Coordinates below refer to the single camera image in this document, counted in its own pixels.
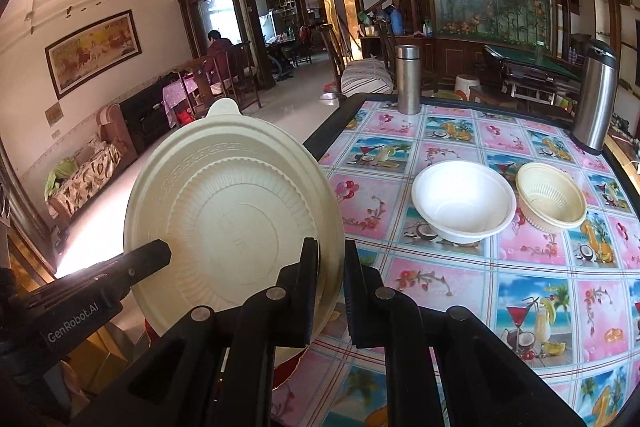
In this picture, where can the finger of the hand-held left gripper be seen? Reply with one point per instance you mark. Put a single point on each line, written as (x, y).
(150, 257)

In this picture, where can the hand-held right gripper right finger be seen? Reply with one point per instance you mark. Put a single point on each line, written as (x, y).
(357, 312)

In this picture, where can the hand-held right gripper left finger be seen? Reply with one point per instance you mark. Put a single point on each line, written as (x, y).
(302, 307)

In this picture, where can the white foam bowl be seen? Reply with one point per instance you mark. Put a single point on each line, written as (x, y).
(460, 202)

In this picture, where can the cream plastic bowl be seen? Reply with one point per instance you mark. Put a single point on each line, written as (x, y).
(550, 197)

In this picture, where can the printed fruit pattern tablecloth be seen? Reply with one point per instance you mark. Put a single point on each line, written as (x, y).
(450, 287)

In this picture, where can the brown wooden counter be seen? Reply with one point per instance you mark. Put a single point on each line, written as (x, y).
(25, 232)

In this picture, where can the pink patterned sofa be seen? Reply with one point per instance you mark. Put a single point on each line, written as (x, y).
(90, 172)

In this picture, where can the green cushion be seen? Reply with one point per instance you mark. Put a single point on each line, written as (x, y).
(60, 174)

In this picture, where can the black low cabinet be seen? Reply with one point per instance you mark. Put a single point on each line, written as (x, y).
(145, 117)

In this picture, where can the table with pink cloth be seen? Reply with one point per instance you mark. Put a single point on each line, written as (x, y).
(180, 99)

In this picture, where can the small framed plaque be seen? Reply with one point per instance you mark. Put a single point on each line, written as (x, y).
(54, 114)

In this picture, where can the wooden dining chair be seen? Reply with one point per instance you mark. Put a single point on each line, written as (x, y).
(247, 82)

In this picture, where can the striped cushion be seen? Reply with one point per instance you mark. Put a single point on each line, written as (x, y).
(367, 77)

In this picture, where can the slim steel flask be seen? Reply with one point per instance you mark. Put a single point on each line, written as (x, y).
(408, 82)

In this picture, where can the white plastic stool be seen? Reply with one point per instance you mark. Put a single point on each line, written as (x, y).
(467, 87)

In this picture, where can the blue water bottle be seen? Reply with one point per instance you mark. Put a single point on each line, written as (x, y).
(396, 22)

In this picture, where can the green mahjong table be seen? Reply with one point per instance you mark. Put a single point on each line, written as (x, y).
(530, 67)

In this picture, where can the large steel thermos jug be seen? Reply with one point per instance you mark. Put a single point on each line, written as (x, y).
(595, 102)

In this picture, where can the framed wall picture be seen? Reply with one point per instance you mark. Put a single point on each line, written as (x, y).
(92, 54)

